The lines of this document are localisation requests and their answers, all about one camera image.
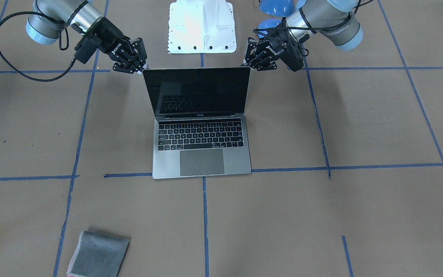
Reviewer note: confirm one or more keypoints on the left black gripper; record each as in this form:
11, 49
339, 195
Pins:
278, 44

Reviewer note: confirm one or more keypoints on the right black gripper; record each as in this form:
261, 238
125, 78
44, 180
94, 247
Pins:
109, 39

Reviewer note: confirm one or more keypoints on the grey laptop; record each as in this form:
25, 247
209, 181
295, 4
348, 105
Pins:
200, 125

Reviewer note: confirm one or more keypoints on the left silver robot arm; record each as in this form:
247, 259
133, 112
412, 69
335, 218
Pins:
334, 19

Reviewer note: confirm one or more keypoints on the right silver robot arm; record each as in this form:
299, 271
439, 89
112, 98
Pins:
51, 17

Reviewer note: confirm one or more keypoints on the blue desk lamp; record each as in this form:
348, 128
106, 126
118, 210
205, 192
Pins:
277, 9

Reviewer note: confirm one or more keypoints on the grey folded cloth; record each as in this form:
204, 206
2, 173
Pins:
98, 255

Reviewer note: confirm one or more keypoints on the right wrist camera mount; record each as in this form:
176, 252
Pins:
86, 47

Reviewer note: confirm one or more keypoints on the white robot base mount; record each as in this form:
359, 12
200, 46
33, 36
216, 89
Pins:
201, 26

